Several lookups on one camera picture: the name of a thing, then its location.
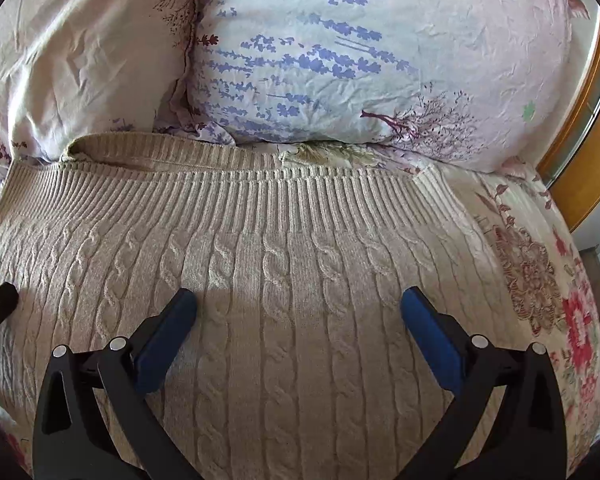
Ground beige cable knit sweater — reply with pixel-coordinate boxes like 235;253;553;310
0;134;524;479

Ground floral bed sheet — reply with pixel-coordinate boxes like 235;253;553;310
259;146;600;479

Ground left white floral pillow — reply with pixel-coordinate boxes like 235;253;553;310
0;0;197;182

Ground right lavender print pillow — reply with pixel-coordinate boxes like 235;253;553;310
187;0;586;172

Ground wooden headboard frame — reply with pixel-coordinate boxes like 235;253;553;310
536;0;600;231

